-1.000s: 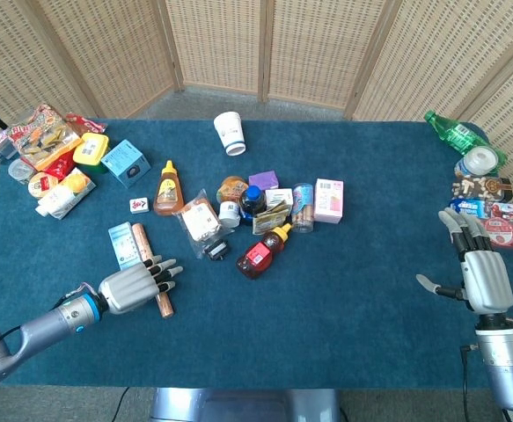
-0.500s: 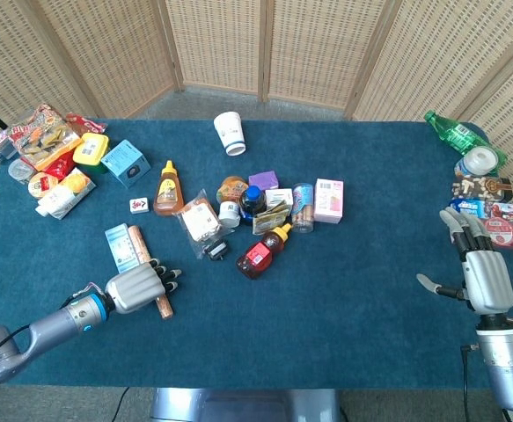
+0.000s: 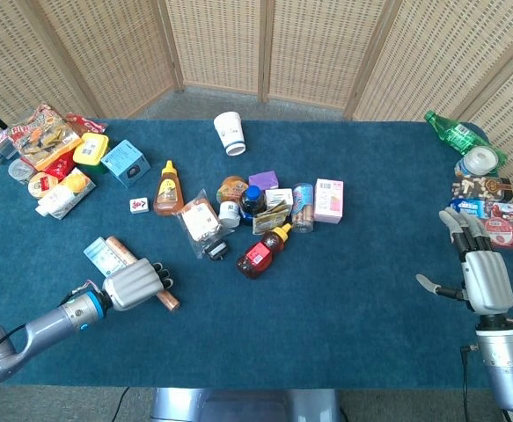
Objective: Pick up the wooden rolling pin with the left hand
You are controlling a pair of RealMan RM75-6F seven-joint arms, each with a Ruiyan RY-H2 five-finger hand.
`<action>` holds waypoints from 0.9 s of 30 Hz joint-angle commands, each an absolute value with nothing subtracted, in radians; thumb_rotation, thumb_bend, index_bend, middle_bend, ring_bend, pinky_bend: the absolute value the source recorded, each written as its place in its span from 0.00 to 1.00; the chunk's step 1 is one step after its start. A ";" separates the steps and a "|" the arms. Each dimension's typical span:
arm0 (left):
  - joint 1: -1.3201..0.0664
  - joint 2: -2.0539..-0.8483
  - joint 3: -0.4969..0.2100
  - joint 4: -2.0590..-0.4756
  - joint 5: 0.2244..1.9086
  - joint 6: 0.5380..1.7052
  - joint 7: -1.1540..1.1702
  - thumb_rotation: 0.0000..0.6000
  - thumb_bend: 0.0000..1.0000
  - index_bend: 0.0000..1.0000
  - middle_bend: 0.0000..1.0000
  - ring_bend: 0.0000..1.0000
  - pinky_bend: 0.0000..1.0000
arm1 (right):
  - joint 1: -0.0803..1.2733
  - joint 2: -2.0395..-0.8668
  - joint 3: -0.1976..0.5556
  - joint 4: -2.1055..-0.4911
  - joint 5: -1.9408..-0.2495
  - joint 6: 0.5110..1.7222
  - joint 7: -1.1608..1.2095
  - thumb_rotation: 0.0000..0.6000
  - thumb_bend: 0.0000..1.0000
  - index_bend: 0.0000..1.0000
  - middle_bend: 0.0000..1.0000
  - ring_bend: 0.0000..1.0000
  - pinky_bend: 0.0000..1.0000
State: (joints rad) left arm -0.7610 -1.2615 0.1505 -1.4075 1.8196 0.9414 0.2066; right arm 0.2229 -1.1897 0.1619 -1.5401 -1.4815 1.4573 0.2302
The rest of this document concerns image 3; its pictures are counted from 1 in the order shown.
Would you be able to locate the light honey bottle yellow cap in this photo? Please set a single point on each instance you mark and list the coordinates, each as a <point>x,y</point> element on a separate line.
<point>168,193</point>

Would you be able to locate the clear round container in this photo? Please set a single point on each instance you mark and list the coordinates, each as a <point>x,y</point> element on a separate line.
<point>19,170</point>

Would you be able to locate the dark honey bottle red label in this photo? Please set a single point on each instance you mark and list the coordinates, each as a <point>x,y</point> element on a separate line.
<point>258,257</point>

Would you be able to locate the grey robot torso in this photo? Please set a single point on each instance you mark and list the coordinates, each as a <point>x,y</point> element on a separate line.
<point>243,406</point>

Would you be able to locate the green plastic bottle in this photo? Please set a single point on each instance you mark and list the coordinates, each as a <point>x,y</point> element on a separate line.
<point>458,132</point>

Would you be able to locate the round cup red white lid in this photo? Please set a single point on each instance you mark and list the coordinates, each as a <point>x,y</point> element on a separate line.
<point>41,185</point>

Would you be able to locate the brown chocolate box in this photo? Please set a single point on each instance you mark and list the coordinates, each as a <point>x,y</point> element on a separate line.
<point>480,188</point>

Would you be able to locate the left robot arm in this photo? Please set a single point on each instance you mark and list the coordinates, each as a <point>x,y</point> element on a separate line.
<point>40,327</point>

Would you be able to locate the blue table cloth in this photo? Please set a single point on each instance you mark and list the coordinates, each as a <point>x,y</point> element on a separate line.
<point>326,285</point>

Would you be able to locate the small white box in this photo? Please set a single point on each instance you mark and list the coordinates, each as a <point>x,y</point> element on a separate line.
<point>279,197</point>

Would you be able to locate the blue white tissue pack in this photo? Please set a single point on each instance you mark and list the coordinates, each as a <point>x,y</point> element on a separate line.
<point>102,259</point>

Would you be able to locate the black power adapter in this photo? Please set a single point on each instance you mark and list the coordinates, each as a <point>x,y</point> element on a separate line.
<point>217,250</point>

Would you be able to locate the large snack bag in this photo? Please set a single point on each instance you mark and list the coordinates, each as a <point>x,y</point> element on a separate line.
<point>42,136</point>

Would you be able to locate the woven bamboo folding screen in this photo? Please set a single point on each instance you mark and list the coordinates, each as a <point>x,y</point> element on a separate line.
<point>309,48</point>

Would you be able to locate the yellow seasoning sachet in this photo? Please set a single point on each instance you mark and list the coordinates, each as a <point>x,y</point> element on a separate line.
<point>267,222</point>

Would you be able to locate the red crinkled snack wrapper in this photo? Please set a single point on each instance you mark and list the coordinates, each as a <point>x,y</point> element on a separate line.
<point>86,124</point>

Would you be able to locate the red lidded round cup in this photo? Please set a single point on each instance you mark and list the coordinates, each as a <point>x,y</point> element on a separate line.
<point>500,230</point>

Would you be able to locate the orange jelly cup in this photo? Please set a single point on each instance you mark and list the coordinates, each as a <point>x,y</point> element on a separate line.
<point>230,186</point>

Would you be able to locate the purple box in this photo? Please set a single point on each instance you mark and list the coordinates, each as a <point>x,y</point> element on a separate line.
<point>264,180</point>

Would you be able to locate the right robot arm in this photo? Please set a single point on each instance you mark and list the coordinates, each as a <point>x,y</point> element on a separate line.
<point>502,360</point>

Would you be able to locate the cola bottle blue cap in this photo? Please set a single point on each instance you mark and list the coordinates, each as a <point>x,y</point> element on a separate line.
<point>252,202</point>

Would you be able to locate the small white jar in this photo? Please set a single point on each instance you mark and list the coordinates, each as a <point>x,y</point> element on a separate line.
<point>229,214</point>

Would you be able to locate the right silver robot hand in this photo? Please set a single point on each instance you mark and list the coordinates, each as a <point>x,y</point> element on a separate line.
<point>487,277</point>

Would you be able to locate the blue toothpaste box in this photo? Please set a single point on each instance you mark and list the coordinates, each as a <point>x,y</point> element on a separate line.
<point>476,206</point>

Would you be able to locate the pink white box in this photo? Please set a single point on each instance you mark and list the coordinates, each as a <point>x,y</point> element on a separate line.
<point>328,201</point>

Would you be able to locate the bread in clear plastic bag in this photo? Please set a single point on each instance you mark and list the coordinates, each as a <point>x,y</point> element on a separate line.
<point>200,220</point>

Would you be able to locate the red snack packet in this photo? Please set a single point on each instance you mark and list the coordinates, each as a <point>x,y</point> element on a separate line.
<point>60,167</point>

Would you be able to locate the clear snack jar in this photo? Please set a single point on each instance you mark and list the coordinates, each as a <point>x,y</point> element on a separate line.
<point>303,206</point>

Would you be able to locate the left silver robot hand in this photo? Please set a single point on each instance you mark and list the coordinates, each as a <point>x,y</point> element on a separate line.
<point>130,283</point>

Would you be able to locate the silver pouch red label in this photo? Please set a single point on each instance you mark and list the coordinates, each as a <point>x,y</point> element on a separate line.
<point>2,145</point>

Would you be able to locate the white paper cup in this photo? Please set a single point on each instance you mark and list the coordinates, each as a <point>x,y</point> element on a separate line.
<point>230,132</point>

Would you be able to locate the light blue speaker box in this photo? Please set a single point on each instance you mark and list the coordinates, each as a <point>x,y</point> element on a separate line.
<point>124,162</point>

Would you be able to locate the white mahjong tile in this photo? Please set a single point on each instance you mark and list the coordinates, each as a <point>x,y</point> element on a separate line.
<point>139,205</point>

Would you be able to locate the green container yellow lid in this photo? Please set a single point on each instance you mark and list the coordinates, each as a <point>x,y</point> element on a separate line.
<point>90,149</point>

